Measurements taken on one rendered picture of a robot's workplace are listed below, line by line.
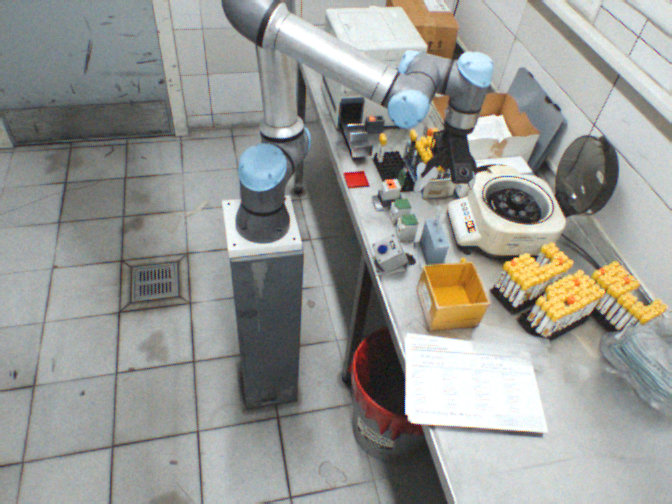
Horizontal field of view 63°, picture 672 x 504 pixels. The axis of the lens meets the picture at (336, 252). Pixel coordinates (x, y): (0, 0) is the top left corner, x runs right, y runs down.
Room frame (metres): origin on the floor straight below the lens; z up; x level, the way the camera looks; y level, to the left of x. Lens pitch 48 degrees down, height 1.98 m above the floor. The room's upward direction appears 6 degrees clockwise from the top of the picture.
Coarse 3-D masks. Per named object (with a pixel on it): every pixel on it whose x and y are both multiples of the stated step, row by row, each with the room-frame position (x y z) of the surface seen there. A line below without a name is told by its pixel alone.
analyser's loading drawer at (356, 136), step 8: (344, 120) 1.57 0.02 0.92; (352, 120) 1.58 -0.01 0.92; (344, 128) 1.53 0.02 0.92; (352, 128) 1.51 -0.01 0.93; (360, 128) 1.52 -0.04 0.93; (352, 136) 1.46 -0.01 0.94; (360, 136) 1.47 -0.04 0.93; (352, 144) 1.44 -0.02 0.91; (360, 144) 1.45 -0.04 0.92; (368, 144) 1.45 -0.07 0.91; (352, 152) 1.41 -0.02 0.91; (360, 152) 1.41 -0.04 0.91; (368, 152) 1.42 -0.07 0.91
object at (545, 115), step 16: (528, 80) 1.70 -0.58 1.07; (528, 96) 1.65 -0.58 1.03; (544, 96) 1.58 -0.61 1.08; (528, 112) 1.61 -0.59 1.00; (544, 112) 1.54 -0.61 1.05; (560, 112) 1.50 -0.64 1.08; (544, 128) 1.50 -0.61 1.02; (560, 128) 1.45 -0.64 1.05; (544, 144) 1.46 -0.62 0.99; (528, 160) 1.48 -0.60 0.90
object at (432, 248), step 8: (424, 224) 1.07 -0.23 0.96; (432, 224) 1.05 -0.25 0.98; (424, 232) 1.05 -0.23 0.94; (432, 232) 1.02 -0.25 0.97; (440, 232) 1.02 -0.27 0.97; (424, 240) 1.04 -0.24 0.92; (432, 240) 0.99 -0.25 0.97; (440, 240) 1.00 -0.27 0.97; (416, 248) 1.04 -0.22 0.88; (424, 248) 1.02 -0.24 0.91; (432, 248) 0.98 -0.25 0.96; (440, 248) 0.97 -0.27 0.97; (448, 248) 0.98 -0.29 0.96; (424, 256) 1.01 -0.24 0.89; (432, 256) 0.97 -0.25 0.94; (440, 256) 0.98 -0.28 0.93; (424, 264) 0.99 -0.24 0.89
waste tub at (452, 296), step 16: (432, 272) 0.91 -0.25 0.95; (448, 272) 0.92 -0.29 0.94; (464, 272) 0.93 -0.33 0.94; (432, 288) 0.91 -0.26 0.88; (448, 288) 0.91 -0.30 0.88; (464, 288) 0.92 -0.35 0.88; (480, 288) 0.86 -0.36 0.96; (432, 304) 0.80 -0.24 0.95; (448, 304) 0.86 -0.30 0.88; (464, 304) 0.79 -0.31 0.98; (480, 304) 0.80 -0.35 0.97; (432, 320) 0.78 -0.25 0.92; (448, 320) 0.78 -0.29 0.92; (464, 320) 0.79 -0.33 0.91; (480, 320) 0.80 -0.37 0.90
